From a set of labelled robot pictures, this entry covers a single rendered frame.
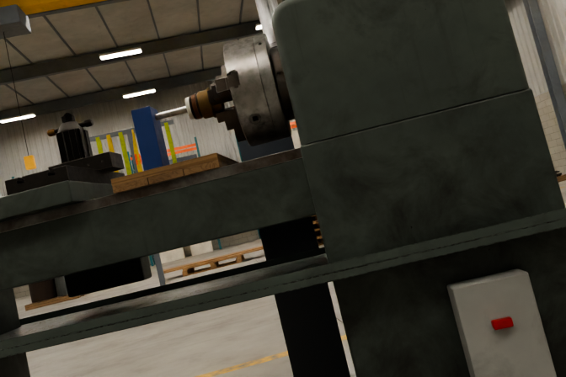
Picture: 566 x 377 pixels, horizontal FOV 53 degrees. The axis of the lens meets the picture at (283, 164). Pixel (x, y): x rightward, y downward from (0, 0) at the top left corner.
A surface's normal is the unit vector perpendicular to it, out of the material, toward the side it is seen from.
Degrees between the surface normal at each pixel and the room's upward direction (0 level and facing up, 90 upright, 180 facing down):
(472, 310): 90
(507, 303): 90
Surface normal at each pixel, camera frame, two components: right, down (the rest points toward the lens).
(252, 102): 0.00, 0.31
